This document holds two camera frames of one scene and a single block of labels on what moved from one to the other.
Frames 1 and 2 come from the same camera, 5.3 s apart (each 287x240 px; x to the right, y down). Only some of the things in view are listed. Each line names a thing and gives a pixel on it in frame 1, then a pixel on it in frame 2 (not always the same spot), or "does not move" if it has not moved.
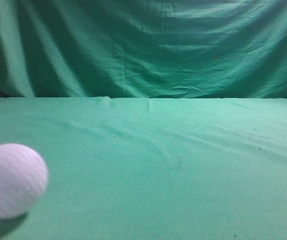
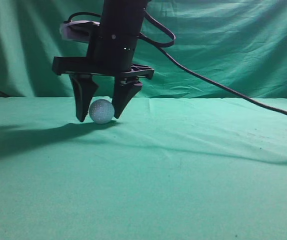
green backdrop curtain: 143,49 does not move
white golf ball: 15,178 → 101,111
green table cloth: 155,168 does not move
